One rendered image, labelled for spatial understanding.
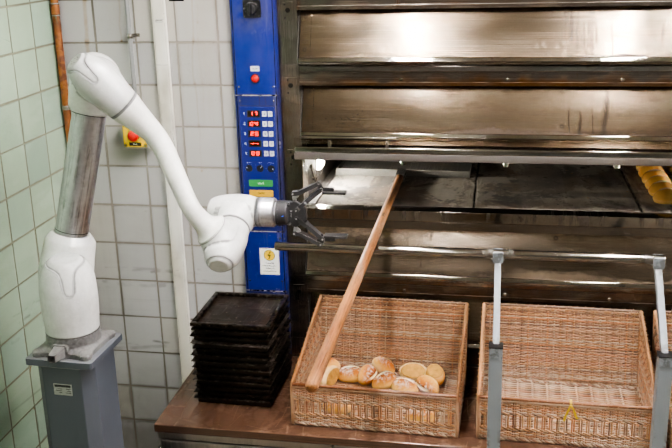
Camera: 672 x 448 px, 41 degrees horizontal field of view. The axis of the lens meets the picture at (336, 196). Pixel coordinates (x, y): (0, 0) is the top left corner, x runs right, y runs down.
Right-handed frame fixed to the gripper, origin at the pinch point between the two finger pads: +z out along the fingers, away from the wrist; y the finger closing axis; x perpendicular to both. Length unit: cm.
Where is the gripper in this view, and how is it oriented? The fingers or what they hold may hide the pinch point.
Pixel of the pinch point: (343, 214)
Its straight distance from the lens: 265.5
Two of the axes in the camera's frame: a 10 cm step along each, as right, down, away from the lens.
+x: -1.8, 2.8, -9.4
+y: 0.3, 9.6, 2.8
